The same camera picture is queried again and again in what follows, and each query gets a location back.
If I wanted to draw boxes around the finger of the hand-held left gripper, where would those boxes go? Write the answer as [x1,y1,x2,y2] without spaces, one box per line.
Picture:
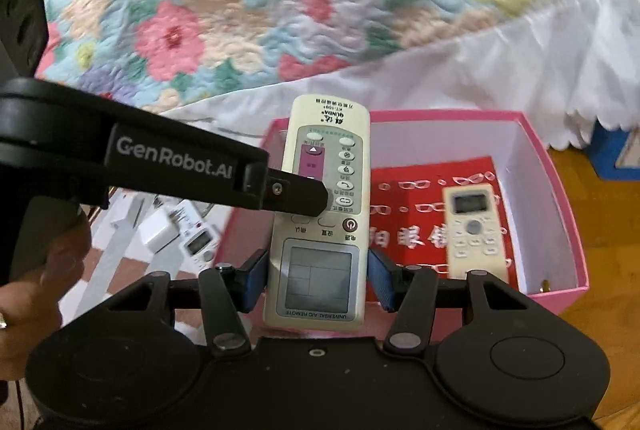
[264,166,330,217]

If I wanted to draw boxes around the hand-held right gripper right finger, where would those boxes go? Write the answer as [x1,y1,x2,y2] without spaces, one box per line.
[367,249,533,358]

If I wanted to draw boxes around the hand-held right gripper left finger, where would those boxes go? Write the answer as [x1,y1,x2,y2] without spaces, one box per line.
[107,249,271,358]

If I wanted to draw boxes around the large cream remote control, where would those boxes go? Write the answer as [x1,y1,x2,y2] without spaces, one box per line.
[263,94,372,336]

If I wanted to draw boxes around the small cream remote control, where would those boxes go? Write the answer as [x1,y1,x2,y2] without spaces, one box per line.
[442,184,509,280]

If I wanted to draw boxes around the pink cardboard box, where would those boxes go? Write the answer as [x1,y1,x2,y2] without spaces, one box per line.
[215,110,590,346]

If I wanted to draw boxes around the person's left hand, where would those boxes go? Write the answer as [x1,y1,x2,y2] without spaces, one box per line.
[0,210,92,382]

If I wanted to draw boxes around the small white device with screen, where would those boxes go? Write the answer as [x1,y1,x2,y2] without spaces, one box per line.
[165,200,222,272]

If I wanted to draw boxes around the white charger adapter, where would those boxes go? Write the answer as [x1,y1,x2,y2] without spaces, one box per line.
[139,207,182,255]

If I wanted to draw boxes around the red card with glasses print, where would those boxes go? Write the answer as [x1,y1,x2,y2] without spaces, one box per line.
[367,155,512,282]

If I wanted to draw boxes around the floral quilt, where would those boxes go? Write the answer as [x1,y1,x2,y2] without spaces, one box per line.
[35,0,640,115]

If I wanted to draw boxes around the black object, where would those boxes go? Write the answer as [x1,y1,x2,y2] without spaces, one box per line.
[0,0,49,78]

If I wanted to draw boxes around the floral quilted blanket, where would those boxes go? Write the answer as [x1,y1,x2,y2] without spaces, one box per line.
[160,0,640,152]

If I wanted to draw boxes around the blue box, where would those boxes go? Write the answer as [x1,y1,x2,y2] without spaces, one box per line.
[587,122,640,183]

